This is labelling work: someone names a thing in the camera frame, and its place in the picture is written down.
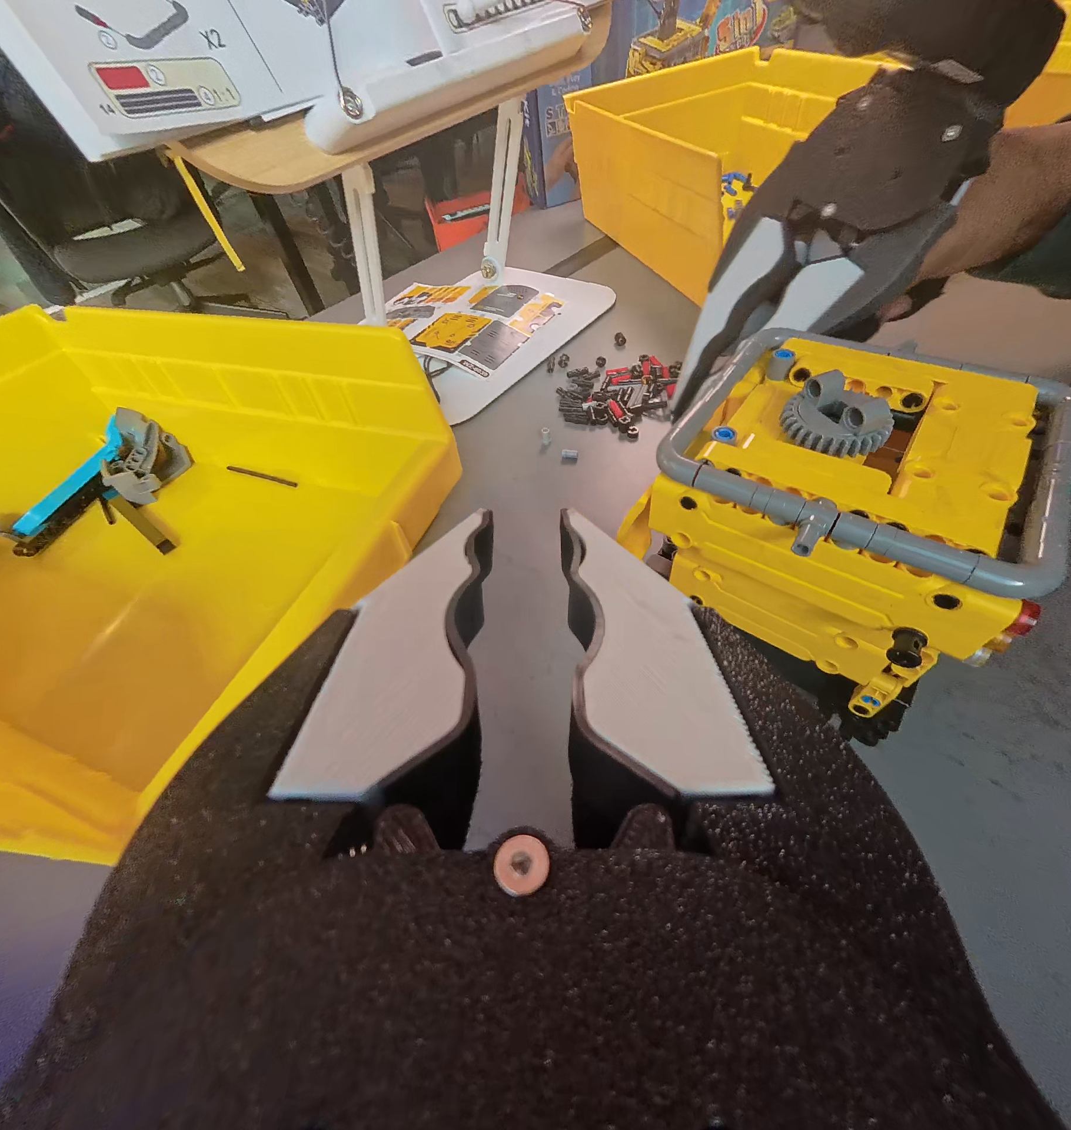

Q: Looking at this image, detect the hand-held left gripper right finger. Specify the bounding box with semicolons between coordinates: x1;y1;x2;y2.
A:
560;507;777;803

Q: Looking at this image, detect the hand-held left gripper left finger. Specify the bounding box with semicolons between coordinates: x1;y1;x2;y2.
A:
269;511;497;804

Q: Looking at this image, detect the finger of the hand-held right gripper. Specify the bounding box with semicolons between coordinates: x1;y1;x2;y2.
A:
670;216;806;427
769;254;865;338

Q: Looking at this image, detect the pile of black red pins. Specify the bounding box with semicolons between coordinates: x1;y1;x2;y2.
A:
553;352;684;436

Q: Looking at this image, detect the yellow and black lego model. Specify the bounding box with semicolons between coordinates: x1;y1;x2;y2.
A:
620;328;1071;746

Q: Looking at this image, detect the person's right forearm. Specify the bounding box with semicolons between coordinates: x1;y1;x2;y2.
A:
977;225;1071;304

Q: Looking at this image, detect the black and blue lego piece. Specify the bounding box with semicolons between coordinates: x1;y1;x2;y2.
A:
0;408;194;559

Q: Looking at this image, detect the person's right hand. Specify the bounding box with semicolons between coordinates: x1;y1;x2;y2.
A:
882;117;1071;321

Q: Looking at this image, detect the yellow bin with many pieces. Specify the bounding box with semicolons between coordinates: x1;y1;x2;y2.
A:
566;45;898;307

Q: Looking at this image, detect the empty yellow plastic bin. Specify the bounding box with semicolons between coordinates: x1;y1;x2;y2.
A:
1003;0;1071;131

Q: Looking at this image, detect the yellow bin with few pieces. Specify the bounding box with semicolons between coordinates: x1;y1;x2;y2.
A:
0;305;463;866

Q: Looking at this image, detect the blue robot kit box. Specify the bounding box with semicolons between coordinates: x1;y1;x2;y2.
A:
522;0;798;210

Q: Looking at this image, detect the white stand pole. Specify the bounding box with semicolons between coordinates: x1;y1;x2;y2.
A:
342;168;389;329
478;95;526;283

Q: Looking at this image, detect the yellow grey sticker sheet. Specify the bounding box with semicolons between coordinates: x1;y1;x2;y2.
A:
385;281;569;381

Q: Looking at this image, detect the red storage box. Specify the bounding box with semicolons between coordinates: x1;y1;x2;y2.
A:
425;190;534;254

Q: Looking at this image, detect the white page holder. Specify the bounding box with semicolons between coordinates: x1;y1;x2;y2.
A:
305;0;596;157

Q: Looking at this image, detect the white book stand with stickers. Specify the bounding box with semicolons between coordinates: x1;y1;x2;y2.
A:
169;0;613;198

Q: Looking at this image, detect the yellow ribbon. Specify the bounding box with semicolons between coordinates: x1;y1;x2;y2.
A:
167;154;247;272

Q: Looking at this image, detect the black office chair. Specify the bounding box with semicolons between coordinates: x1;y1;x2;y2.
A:
0;48;291;321

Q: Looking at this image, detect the open instruction booklet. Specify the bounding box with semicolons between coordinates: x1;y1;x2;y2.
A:
0;0;344;164

